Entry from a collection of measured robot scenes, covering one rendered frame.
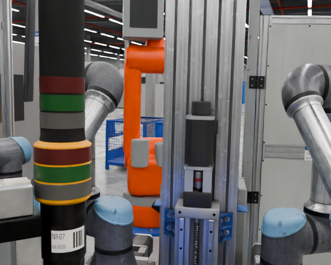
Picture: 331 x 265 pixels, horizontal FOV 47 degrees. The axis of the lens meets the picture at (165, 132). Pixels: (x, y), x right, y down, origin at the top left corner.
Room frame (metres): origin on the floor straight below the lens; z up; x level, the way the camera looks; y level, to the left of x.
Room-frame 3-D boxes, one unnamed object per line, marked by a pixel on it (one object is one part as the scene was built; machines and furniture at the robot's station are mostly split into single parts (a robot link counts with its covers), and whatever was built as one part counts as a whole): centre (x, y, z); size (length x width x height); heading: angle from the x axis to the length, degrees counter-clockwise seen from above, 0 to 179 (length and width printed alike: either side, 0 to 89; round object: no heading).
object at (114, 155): (7.70, 0.54, 0.49); 1.27 x 0.88 x 0.98; 159
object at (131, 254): (1.11, 0.15, 1.09); 0.15 x 0.15 x 0.10
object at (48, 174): (0.29, 0.08, 1.55); 0.04 x 0.04 x 0.01
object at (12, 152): (0.97, 0.41, 1.43); 0.11 x 0.08 x 0.09; 146
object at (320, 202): (1.08, -0.47, 1.41); 0.15 x 0.12 x 0.55; 107
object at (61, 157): (0.29, 0.08, 1.56); 0.04 x 0.04 x 0.01
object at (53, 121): (0.29, 0.08, 1.59); 0.03 x 0.03 x 0.01
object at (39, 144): (0.29, 0.08, 1.55); 0.04 x 0.04 x 0.05
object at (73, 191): (0.29, 0.08, 1.53); 0.04 x 0.04 x 0.01
